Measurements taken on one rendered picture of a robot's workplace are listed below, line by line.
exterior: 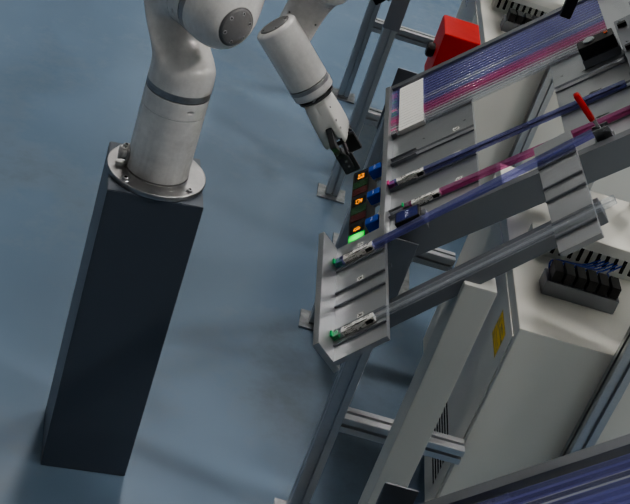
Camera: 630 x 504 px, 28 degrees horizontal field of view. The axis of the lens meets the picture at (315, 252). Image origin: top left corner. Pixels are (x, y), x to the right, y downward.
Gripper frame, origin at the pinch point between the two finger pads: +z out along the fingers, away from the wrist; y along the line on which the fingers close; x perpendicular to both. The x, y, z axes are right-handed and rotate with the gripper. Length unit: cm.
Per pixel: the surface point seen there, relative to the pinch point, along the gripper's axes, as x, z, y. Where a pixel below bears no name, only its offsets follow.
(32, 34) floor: -123, -16, -170
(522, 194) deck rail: 30.1, 11.8, 21.1
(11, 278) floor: -101, 6, -33
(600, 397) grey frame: 26, 58, 25
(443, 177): 15.2, 10.2, 4.6
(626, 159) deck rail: 50, 14, 21
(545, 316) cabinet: 22, 43, 14
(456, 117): 18.8, 10.2, -19.4
